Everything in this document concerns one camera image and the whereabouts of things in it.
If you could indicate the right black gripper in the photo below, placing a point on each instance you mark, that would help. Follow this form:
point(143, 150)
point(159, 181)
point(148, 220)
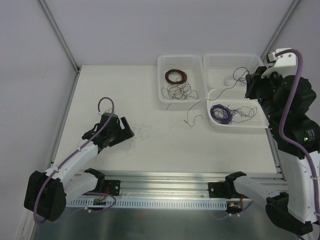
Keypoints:
point(252, 85)

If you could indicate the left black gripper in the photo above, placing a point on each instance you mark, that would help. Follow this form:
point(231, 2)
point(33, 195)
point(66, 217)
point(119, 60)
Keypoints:
point(122, 132)

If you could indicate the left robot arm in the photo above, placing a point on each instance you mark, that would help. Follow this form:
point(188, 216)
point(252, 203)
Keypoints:
point(48, 192)

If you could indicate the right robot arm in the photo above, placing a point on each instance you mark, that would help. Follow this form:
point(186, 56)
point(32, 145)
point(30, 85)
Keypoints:
point(285, 101)

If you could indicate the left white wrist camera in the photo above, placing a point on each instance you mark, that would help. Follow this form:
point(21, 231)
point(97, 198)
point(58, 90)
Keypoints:
point(108, 111)

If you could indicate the white basket with white cable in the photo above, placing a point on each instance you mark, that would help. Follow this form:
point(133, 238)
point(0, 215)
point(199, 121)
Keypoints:
point(224, 70)

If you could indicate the white basket with purple cables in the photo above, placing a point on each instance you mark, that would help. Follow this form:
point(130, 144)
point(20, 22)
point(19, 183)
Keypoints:
point(228, 108)

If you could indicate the right aluminium frame post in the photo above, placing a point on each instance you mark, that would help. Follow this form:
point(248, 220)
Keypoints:
point(280, 27)

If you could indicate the aluminium frame post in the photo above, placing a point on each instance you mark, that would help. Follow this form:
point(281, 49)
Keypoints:
point(280, 27)
point(59, 35)

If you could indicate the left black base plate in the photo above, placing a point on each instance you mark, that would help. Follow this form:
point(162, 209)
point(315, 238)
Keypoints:
point(112, 187)

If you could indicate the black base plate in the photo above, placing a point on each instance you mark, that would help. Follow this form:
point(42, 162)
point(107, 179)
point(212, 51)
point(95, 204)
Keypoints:
point(112, 187)
point(223, 190)

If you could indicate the aluminium mounting rail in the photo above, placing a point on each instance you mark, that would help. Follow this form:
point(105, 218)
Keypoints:
point(153, 185)

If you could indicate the white basket with brown cables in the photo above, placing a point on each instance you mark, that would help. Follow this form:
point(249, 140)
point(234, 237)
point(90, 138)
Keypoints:
point(181, 79)

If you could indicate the white slotted cable duct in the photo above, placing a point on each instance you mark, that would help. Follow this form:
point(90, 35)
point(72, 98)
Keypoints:
point(135, 203)

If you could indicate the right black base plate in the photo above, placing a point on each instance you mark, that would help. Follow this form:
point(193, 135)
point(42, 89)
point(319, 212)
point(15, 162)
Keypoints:
point(223, 190)

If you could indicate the left aluminium frame post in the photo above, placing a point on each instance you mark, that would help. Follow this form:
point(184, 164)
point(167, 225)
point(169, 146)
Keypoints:
point(59, 35)

